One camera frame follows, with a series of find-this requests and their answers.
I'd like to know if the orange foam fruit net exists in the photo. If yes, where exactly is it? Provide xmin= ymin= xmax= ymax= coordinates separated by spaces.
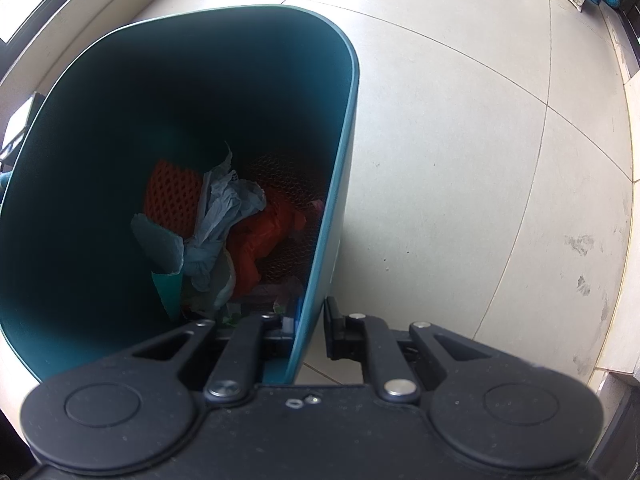
xmin=143 ymin=159 xmax=203 ymax=240

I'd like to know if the grey plastic bag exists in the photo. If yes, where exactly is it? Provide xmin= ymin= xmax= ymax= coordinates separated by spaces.
xmin=183 ymin=151 xmax=267 ymax=292

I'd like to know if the orange plastic bag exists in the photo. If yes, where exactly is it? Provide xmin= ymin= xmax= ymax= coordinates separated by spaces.
xmin=226 ymin=188 xmax=306 ymax=299

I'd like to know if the teal plastic trash bin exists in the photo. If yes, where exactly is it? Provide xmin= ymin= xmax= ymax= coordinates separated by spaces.
xmin=1 ymin=6 xmax=359 ymax=384

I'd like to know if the red mesh net bag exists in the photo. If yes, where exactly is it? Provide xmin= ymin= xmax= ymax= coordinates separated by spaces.
xmin=250 ymin=155 xmax=326 ymax=285

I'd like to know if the teal plastic sheet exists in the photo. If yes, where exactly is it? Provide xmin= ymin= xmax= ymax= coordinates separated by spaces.
xmin=130 ymin=214 xmax=184 ymax=318

